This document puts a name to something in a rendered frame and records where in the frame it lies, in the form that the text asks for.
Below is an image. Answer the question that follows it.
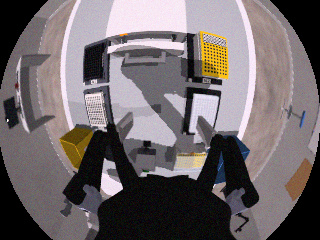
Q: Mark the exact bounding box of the blue bin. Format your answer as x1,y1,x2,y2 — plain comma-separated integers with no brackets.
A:
214,135,250,185

